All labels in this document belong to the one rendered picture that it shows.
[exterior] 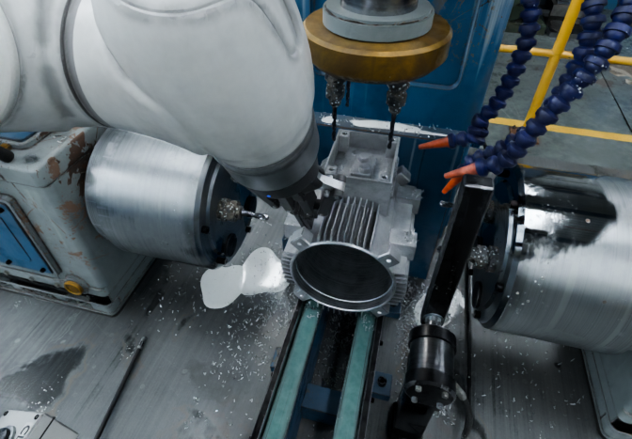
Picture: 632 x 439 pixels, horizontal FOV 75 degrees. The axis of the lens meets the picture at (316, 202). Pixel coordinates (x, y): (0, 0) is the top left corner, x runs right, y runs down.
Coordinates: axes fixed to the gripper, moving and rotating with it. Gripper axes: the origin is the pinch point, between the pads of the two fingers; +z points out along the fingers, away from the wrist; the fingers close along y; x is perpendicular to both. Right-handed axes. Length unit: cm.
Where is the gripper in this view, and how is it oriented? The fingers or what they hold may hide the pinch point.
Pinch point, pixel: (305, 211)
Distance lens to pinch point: 56.9
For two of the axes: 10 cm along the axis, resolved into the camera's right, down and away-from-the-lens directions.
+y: -9.7, -1.7, 1.8
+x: -2.2, 9.4, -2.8
